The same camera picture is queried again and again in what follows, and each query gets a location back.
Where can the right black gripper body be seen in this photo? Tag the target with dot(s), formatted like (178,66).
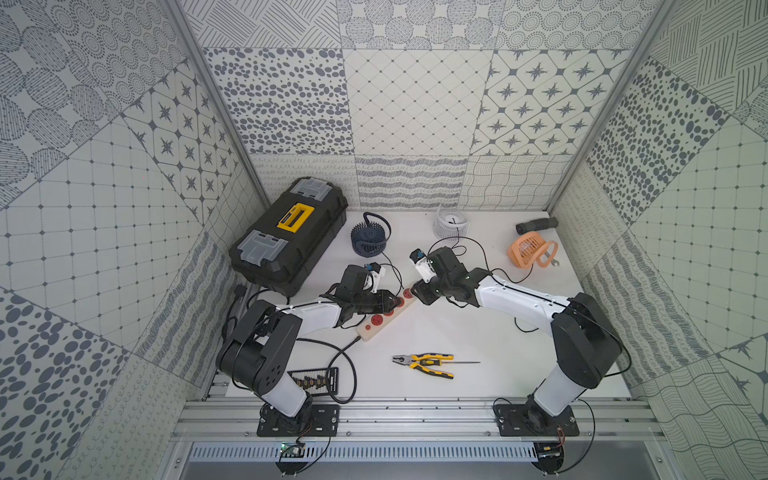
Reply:
(435,288)

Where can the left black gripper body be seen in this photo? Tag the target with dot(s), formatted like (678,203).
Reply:
(377,301)

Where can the cream red power strip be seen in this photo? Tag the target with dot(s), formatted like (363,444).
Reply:
(373,325)

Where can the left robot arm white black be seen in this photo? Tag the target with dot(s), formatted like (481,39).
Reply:
(256,353)

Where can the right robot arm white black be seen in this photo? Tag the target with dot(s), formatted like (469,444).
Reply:
(585,343)

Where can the white desk fan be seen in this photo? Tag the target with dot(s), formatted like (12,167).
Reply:
(449,224)

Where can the dark blue desk fan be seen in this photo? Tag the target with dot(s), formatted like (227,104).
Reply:
(369,238)

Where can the orange desk fan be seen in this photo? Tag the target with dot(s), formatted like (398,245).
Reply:
(530,249)

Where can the yellow black pliers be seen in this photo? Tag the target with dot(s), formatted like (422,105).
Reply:
(425,363)

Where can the black screwdriver bit case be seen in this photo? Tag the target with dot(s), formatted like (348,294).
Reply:
(317,382)

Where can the black yellow toolbox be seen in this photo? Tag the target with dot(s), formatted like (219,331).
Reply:
(282,247)

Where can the dark grey pipe piece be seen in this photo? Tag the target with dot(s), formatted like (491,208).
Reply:
(536,225)

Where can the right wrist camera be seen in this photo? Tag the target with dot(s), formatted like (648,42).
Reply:
(422,265)

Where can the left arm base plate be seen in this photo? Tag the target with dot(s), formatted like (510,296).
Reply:
(319,420)

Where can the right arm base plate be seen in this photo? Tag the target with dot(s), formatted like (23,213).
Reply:
(528,420)

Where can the aluminium front rail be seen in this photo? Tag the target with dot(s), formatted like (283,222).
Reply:
(233,419)

